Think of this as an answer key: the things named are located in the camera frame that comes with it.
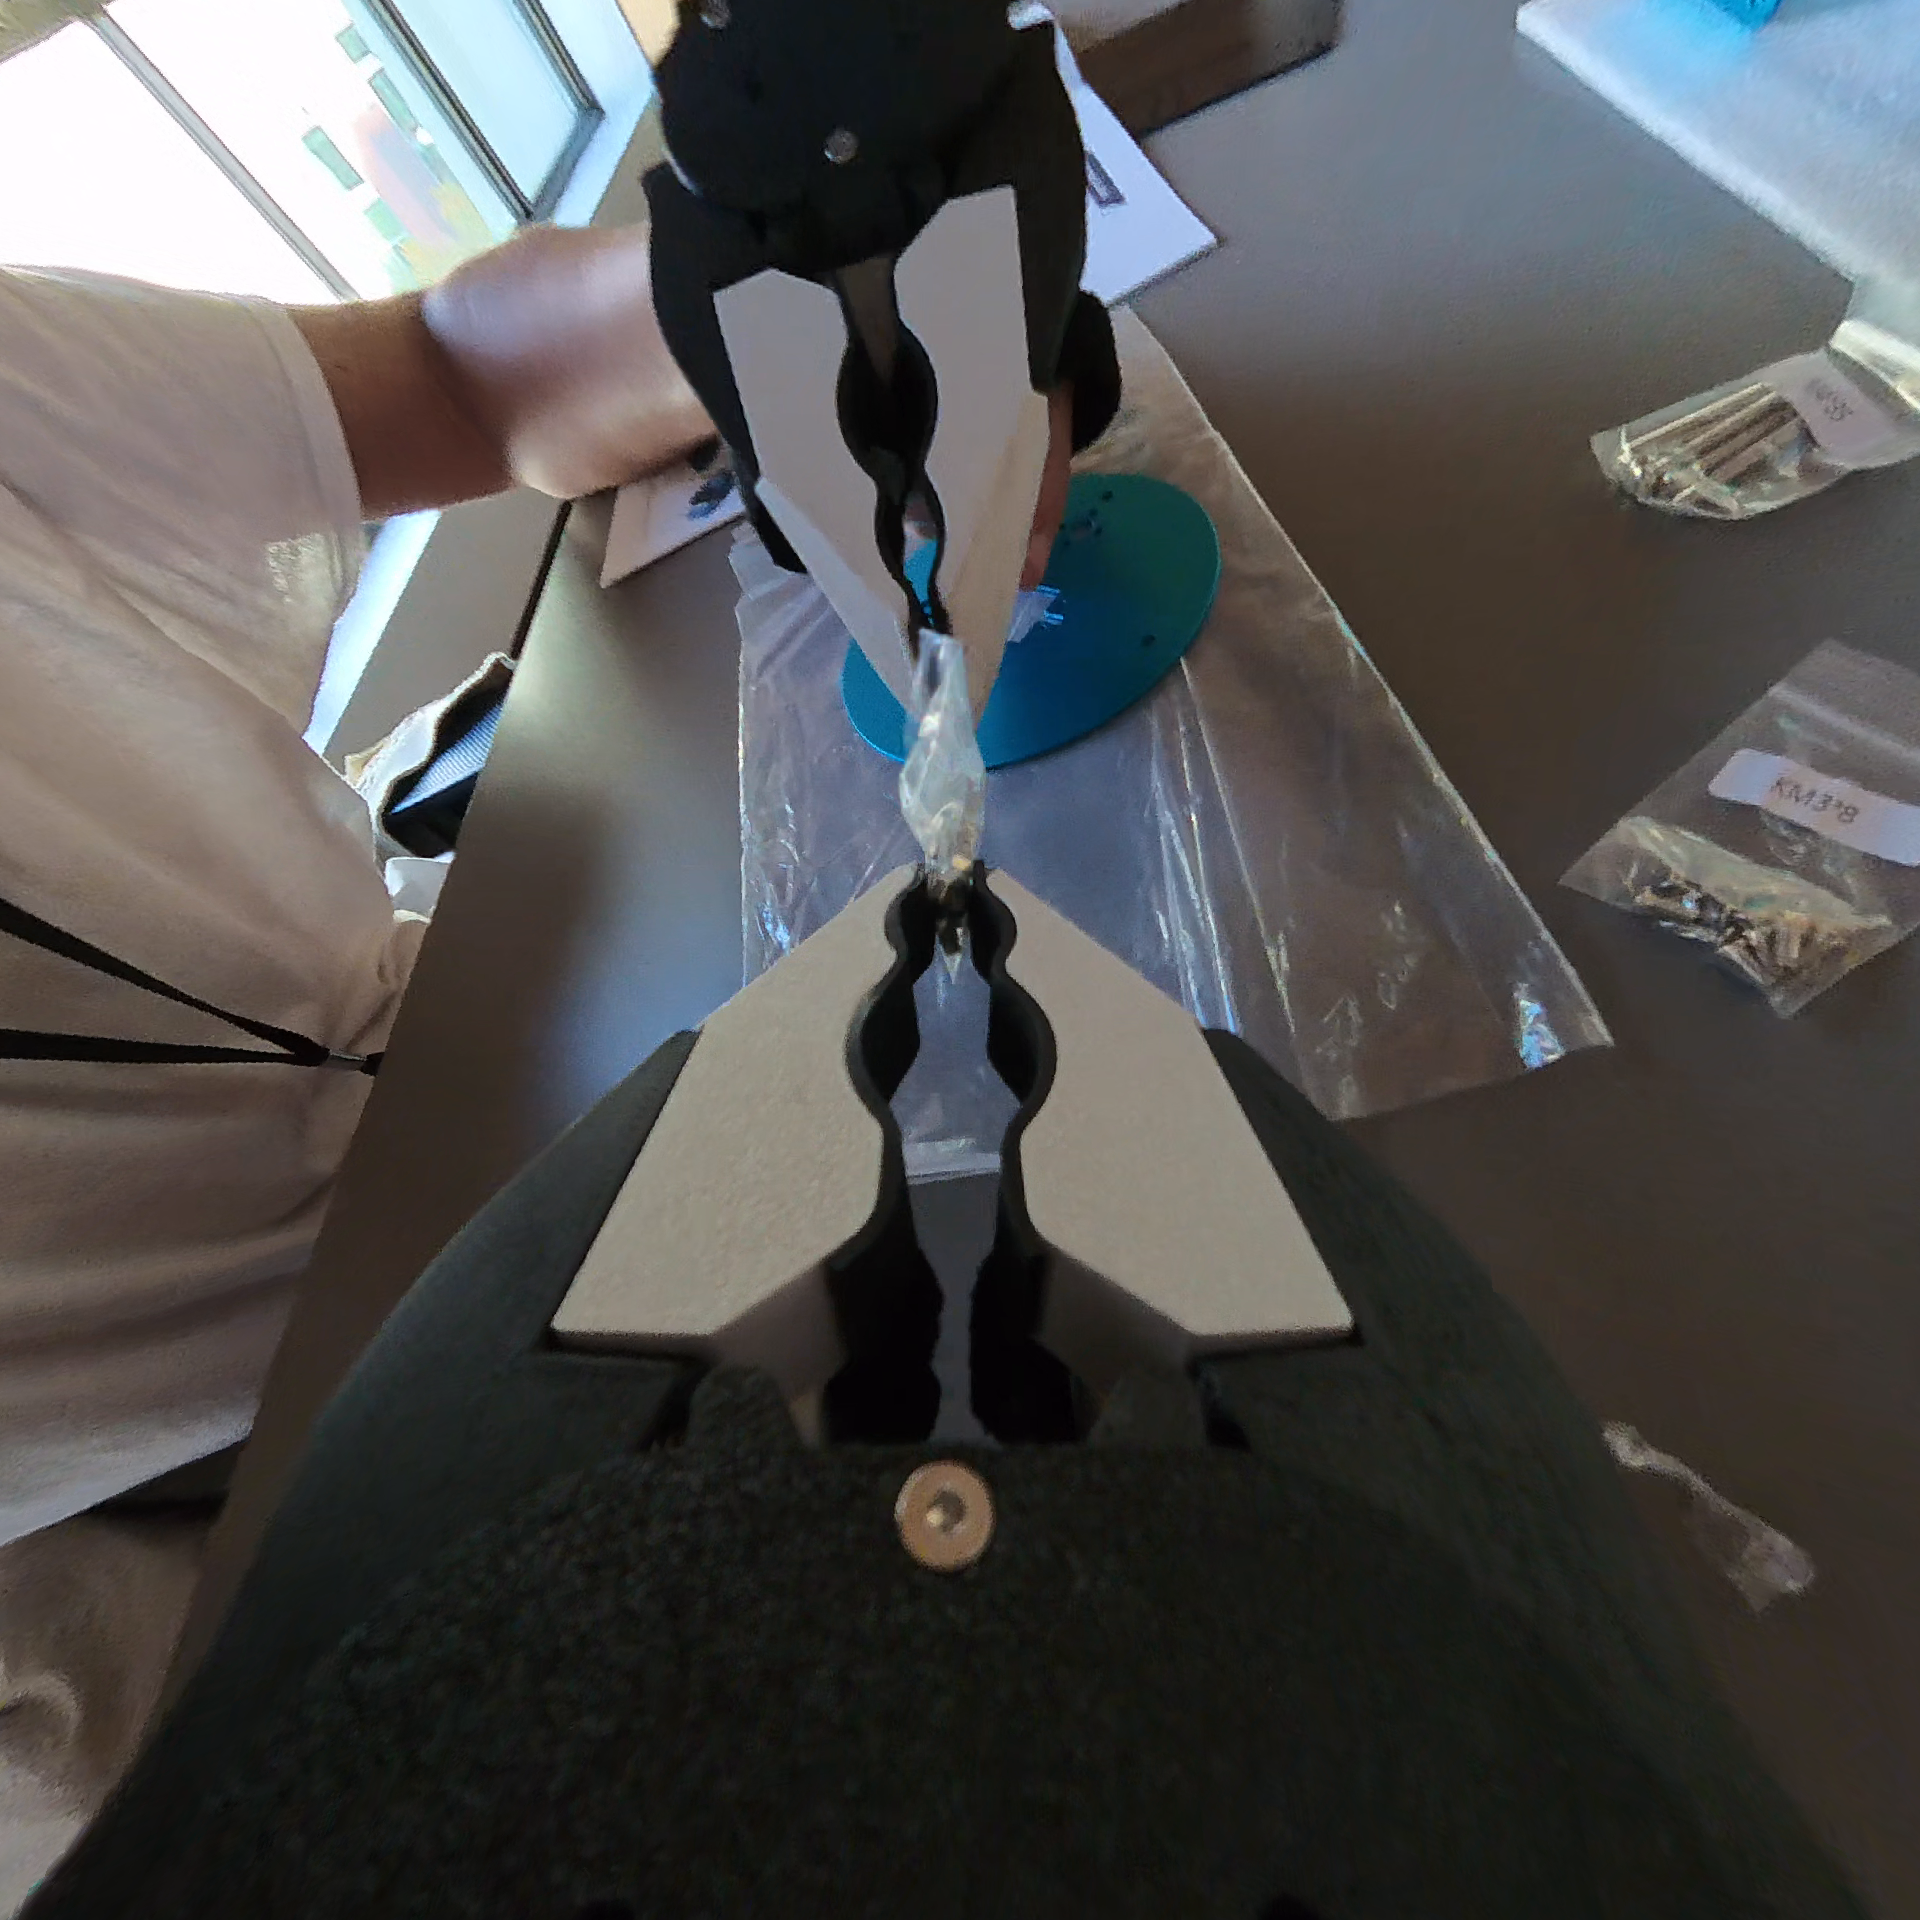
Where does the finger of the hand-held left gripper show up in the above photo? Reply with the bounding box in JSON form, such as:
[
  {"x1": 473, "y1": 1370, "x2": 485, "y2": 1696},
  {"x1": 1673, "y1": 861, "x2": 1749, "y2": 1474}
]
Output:
[
  {"x1": 899, "y1": 184, "x2": 1050, "y2": 689},
  {"x1": 714, "y1": 264, "x2": 925, "y2": 679}
]

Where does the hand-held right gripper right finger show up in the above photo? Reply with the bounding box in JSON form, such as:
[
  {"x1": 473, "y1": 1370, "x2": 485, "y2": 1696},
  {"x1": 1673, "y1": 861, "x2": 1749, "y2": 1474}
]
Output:
[{"x1": 958, "y1": 867, "x2": 1357, "y2": 1449}]

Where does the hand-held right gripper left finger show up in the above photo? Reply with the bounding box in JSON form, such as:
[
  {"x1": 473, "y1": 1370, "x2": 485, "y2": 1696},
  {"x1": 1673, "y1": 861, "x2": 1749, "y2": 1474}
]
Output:
[{"x1": 548, "y1": 867, "x2": 943, "y2": 1449}]

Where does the blue round metal plate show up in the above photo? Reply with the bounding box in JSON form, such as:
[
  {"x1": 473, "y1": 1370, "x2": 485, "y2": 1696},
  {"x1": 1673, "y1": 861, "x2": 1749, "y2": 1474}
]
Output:
[{"x1": 838, "y1": 467, "x2": 1223, "y2": 772}]

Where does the clear zip bag of nuts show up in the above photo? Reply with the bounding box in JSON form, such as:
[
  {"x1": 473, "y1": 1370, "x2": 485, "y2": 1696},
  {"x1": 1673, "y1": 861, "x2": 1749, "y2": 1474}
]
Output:
[{"x1": 899, "y1": 627, "x2": 991, "y2": 982}]

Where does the person's left forearm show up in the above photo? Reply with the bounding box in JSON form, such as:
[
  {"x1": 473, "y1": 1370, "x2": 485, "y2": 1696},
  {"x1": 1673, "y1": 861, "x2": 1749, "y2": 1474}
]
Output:
[{"x1": 285, "y1": 223, "x2": 728, "y2": 520}]

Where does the grey desk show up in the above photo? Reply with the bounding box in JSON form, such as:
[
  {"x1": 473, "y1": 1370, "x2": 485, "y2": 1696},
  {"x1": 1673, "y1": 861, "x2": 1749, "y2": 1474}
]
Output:
[{"x1": 195, "y1": 0, "x2": 1920, "y2": 1920}]

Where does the person's left hand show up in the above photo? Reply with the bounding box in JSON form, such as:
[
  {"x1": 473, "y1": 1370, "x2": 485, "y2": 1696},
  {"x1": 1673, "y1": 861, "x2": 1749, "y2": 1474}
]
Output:
[{"x1": 1022, "y1": 398, "x2": 1076, "y2": 591}]

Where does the white instruction manual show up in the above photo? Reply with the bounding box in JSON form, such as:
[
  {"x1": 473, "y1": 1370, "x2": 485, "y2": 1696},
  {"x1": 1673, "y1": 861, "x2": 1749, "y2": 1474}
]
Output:
[{"x1": 597, "y1": 24, "x2": 1220, "y2": 591}]

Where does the large clear plastic bag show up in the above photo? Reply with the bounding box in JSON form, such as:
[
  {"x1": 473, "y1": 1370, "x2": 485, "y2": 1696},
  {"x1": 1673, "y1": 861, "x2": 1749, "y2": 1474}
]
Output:
[{"x1": 732, "y1": 300, "x2": 1617, "y2": 1188}]

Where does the window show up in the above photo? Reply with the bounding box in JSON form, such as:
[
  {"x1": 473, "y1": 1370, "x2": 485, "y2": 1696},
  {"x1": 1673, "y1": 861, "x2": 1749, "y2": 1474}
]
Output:
[{"x1": 0, "y1": 0, "x2": 604, "y2": 300}]

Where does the pile of small screw bags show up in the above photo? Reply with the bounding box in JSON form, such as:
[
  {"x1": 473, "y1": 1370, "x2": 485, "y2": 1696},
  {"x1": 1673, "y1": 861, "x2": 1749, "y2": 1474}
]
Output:
[{"x1": 1561, "y1": 641, "x2": 1920, "y2": 1023}]

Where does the clear plastic scrap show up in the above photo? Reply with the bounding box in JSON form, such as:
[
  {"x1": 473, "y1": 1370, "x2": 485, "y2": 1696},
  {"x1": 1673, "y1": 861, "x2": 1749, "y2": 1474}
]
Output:
[{"x1": 1604, "y1": 1416, "x2": 1819, "y2": 1613}]

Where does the person's white shirt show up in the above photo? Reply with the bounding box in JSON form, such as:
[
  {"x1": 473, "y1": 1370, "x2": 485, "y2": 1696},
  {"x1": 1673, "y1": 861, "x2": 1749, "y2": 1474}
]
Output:
[{"x1": 0, "y1": 261, "x2": 440, "y2": 1920}]

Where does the bag of long screws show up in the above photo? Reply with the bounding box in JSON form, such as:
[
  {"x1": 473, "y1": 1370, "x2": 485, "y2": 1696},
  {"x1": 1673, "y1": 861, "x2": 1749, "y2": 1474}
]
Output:
[{"x1": 1589, "y1": 349, "x2": 1920, "y2": 522}]

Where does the white foam sheet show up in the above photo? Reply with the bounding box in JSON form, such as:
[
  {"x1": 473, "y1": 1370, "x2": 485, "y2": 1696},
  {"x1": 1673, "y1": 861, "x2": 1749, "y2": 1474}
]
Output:
[{"x1": 1514, "y1": 0, "x2": 1920, "y2": 334}]

